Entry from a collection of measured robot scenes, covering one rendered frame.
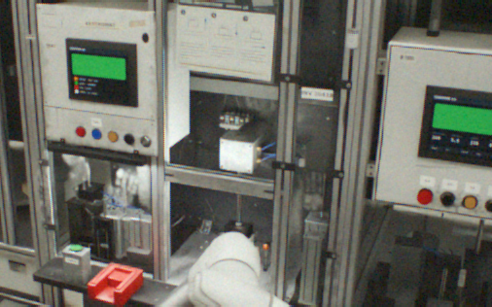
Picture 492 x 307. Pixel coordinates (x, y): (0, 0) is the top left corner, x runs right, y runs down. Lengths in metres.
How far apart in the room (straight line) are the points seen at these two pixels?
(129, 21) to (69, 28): 0.22
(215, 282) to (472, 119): 0.79
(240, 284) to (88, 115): 0.92
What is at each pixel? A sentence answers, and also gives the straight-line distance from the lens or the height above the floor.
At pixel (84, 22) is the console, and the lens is 2.22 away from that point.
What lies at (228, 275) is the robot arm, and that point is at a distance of 1.62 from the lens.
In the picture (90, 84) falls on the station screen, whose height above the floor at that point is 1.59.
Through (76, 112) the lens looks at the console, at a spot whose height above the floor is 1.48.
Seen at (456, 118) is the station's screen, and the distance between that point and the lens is 1.90.
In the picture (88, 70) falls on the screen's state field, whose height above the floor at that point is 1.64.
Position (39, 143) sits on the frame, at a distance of 2.46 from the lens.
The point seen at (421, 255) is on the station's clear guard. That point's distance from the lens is 2.12.
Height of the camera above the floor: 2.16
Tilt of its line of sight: 22 degrees down
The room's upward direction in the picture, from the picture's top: 1 degrees clockwise
